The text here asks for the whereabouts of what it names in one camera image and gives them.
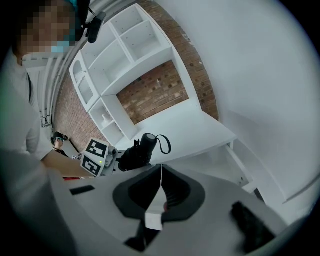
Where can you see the black umbrella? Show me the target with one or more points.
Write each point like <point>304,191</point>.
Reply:
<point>142,150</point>

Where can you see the person's grey shirt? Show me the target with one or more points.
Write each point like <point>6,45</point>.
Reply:
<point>17,107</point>

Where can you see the black head-mounted camera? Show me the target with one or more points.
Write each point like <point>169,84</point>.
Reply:
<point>96,27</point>

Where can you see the white hutch shelf unit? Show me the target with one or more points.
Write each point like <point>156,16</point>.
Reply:
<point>120,67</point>

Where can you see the small white figurine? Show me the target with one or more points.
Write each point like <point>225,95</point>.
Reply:
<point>106,120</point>

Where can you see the person's left forearm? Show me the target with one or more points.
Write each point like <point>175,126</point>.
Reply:
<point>65,165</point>

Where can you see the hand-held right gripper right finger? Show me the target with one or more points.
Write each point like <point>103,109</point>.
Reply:
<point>212,220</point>

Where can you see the person's face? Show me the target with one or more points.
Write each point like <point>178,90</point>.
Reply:
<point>47,27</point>

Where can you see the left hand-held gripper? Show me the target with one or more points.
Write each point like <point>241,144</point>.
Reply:
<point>96,157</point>

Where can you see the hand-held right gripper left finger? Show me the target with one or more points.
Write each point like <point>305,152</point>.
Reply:
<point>105,207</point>

